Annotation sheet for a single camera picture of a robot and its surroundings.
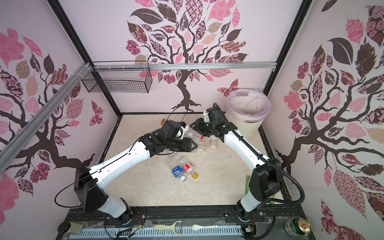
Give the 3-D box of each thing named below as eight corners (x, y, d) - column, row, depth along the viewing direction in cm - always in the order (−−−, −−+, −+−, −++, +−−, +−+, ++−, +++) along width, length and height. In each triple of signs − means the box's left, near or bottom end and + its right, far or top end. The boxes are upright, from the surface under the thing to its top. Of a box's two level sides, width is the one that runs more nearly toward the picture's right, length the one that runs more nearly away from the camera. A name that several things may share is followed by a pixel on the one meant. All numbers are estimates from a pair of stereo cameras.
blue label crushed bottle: (171, 175, 89) (170, 171, 85) (176, 167, 92) (176, 163, 88) (183, 182, 86) (183, 179, 82) (189, 174, 89) (188, 170, 85)
